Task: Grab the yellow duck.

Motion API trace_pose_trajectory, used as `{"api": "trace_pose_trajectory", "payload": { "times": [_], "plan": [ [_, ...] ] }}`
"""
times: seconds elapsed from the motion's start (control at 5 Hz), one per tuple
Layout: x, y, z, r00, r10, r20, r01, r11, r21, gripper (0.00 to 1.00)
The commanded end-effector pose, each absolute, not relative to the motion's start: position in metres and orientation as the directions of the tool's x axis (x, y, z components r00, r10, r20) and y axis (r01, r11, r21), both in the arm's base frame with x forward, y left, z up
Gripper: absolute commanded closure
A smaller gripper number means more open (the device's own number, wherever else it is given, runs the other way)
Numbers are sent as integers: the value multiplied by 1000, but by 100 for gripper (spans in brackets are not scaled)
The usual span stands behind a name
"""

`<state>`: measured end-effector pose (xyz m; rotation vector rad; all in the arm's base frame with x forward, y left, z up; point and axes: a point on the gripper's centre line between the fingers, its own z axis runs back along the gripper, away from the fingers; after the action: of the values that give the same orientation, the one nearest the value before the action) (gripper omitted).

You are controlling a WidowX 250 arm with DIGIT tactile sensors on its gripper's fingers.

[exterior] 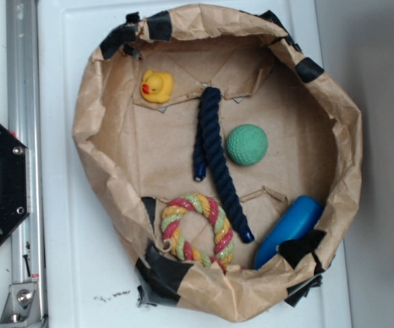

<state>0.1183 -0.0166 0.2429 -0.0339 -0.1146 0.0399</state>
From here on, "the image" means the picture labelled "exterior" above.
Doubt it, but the green dimpled ball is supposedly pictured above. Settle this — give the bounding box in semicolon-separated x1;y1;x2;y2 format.
226;124;268;166

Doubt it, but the aluminium frame rail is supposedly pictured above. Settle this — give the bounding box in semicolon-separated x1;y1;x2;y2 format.
6;1;48;327

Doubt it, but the blue plastic bottle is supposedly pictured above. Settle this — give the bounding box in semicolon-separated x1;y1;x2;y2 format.
253;195;324;270

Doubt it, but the multicolour rope ring toy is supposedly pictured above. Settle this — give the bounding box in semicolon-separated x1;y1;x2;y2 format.
160;193;234;270

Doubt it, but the metal corner bracket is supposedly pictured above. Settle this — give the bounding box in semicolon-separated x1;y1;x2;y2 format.
0;282;42;327

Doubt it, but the brown paper bag bin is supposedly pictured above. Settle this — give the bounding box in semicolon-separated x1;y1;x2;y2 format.
72;4;363;323

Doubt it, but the dark blue rope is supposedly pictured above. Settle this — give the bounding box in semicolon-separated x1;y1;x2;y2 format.
193;86;255;244

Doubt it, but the yellow rubber duck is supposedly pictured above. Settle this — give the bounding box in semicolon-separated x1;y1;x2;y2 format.
141;70;174;103

